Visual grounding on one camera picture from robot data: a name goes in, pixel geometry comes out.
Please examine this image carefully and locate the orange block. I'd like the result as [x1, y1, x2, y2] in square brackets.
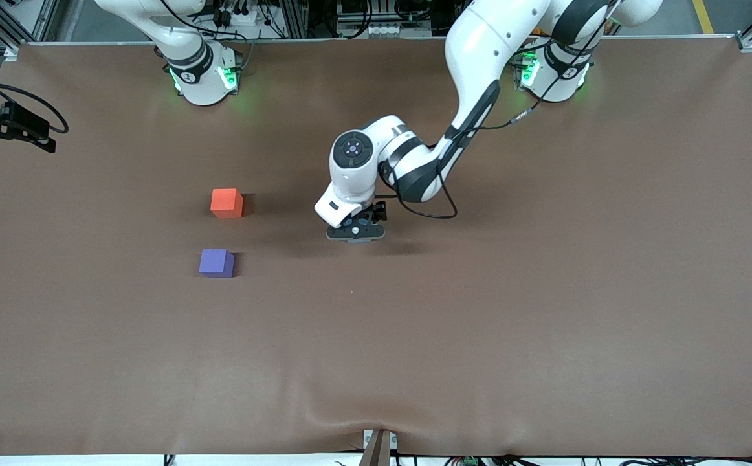
[210, 188, 245, 219]

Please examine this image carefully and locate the purple block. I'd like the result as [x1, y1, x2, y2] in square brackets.
[199, 249, 236, 279]

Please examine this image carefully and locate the brown paper table cover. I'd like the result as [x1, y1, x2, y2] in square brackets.
[0, 36, 752, 458]

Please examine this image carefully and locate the white power strip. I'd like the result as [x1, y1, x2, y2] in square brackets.
[340, 22, 417, 41]

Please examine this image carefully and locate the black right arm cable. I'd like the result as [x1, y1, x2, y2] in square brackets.
[0, 67, 70, 135]

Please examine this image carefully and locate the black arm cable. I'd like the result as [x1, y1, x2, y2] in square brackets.
[379, 0, 617, 220]
[0, 67, 70, 135]

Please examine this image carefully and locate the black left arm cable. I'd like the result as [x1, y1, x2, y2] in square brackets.
[379, 0, 617, 220]

